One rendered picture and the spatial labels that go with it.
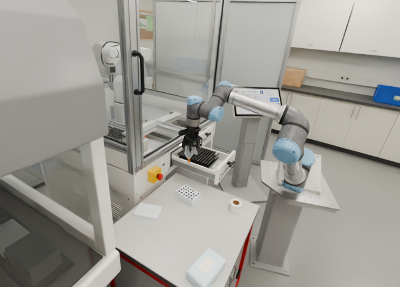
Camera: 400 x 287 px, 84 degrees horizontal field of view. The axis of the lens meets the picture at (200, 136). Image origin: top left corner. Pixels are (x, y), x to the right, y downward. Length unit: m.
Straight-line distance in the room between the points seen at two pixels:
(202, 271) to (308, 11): 4.17
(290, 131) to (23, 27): 0.91
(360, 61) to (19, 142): 4.71
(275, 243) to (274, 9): 2.36
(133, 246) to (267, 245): 1.13
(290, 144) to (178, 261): 0.68
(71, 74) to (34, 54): 0.07
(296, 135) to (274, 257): 1.24
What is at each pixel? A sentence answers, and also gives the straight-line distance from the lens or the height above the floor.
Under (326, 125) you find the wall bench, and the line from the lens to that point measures 4.30.
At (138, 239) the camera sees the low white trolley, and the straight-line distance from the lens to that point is 1.15.
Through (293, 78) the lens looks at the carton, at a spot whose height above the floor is 1.03.
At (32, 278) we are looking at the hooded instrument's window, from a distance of 0.74.
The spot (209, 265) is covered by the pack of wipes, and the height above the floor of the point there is 0.81.
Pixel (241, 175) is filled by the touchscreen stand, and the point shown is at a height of 0.21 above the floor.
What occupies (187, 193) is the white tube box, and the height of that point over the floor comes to 0.80.
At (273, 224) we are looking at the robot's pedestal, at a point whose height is 0.43.
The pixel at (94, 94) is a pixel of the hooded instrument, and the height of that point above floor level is 1.48.
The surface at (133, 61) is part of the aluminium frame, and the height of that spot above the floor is 1.50.
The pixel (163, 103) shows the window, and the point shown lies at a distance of 1.27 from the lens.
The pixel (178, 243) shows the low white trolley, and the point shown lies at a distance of 1.12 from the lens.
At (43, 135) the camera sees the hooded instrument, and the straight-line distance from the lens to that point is 0.55.
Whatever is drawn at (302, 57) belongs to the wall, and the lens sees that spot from 4.86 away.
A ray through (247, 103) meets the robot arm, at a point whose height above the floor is 1.35.
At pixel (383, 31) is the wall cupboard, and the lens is 4.47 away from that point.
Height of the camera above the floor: 1.63
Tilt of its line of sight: 25 degrees down
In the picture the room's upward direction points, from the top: 5 degrees clockwise
